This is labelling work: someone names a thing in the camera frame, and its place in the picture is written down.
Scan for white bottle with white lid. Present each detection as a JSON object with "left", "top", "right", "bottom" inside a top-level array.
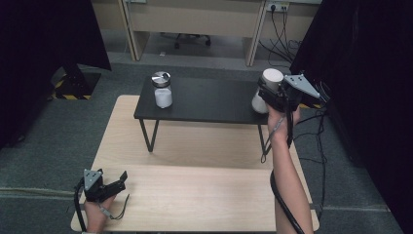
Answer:
[{"left": 251, "top": 67, "right": 285, "bottom": 115}]

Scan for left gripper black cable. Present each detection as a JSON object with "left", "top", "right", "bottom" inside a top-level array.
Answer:
[{"left": 73, "top": 177, "right": 89, "bottom": 233}]

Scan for white power socket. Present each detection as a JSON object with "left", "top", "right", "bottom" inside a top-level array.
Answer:
[{"left": 265, "top": 1, "right": 290, "bottom": 14}]

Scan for person's right hand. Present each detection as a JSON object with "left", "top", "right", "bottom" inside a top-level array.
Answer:
[{"left": 266, "top": 104, "right": 302, "bottom": 141}]

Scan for black office chair base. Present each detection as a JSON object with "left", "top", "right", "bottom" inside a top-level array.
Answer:
[{"left": 160, "top": 32, "right": 212, "bottom": 50}]

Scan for black power cables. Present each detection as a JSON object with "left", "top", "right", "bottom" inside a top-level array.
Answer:
[{"left": 258, "top": 6, "right": 304, "bottom": 68}]

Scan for black floor cable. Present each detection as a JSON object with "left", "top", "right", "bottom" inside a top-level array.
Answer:
[{"left": 290, "top": 108, "right": 328, "bottom": 222}]

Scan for left gripper wrist strap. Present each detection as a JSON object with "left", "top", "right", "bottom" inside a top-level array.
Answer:
[{"left": 96, "top": 193, "right": 131, "bottom": 221}]

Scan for beige desk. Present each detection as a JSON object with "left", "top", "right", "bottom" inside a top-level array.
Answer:
[{"left": 91, "top": 0, "right": 322, "bottom": 67}]

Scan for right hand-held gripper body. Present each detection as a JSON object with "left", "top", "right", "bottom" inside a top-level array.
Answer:
[{"left": 264, "top": 73, "right": 326, "bottom": 114}]

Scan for right gripper wrist strap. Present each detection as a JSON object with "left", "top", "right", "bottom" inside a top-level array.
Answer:
[{"left": 260, "top": 115, "right": 287, "bottom": 165}]

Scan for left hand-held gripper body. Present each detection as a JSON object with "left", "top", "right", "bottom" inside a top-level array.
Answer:
[{"left": 82, "top": 168, "right": 127, "bottom": 204}]

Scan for black shelf with metal legs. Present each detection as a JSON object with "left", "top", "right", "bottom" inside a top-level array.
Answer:
[{"left": 133, "top": 76, "right": 273, "bottom": 156}]

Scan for black stand base striped edge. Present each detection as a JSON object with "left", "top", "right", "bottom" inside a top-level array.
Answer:
[
  {"left": 297, "top": 79, "right": 330, "bottom": 110},
  {"left": 48, "top": 62, "right": 102, "bottom": 101}
]

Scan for gripper wrist strap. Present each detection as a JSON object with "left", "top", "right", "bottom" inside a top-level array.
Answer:
[
  {"left": 260, "top": 115, "right": 287, "bottom": 165},
  {"left": 96, "top": 193, "right": 131, "bottom": 221}
]

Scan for black curtain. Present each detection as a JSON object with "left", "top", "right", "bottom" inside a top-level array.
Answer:
[
  {"left": 0, "top": 0, "right": 112, "bottom": 151},
  {"left": 289, "top": 0, "right": 413, "bottom": 234}
]

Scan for person's left hand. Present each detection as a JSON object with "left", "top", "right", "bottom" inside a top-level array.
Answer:
[{"left": 83, "top": 194, "right": 117, "bottom": 234}]

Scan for glass jar with metal lid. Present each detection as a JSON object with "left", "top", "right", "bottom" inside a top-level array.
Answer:
[{"left": 150, "top": 70, "right": 174, "bottom": 109}]

